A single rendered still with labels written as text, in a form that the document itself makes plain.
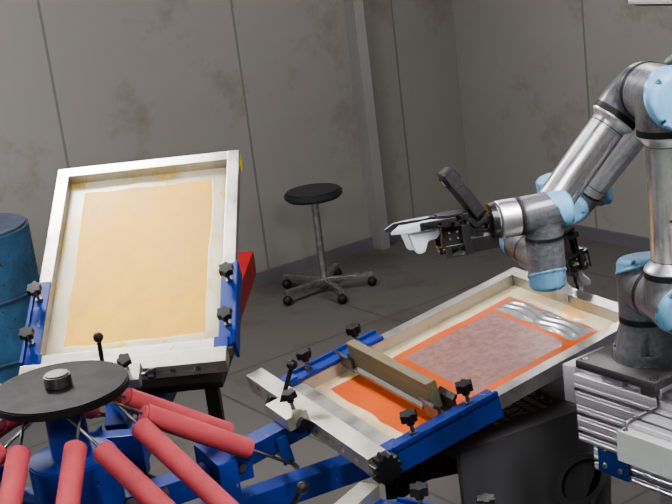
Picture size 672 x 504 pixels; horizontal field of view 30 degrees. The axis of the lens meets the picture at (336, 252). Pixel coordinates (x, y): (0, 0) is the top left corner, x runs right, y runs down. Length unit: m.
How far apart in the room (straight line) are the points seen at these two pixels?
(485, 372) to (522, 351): 0.12
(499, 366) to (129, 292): 1.13
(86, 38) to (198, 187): 3.32
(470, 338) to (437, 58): 5.28
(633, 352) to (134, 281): 1.60
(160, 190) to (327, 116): 4.15
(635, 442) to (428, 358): 0.91
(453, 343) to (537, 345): 0.25
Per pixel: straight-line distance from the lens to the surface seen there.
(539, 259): 2.46
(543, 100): 8.16
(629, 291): 2.69
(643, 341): 2.73
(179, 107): 7.46
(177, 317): 3.61
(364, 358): 3.30
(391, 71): 8.33
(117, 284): 3.74
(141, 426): 2.82
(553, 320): 3.42
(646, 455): 2.65
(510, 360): 3.28
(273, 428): 3.11
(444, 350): 3.42
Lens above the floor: 2.30
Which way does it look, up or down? 16 degrees down
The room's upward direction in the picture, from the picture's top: 7 degrees counter-clockwise
